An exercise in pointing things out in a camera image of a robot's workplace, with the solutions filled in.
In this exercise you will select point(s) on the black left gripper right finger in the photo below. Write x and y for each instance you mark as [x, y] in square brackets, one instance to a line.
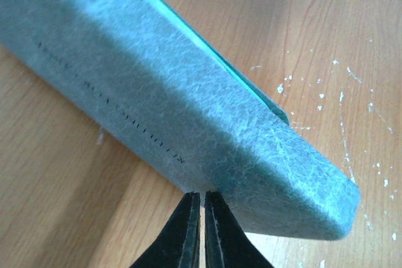
[226, 245]

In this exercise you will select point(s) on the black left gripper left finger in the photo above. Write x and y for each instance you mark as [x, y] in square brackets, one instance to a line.
[178, 244]

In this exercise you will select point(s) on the grey-blue glasses case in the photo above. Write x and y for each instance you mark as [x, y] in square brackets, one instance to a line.
[150, 80]

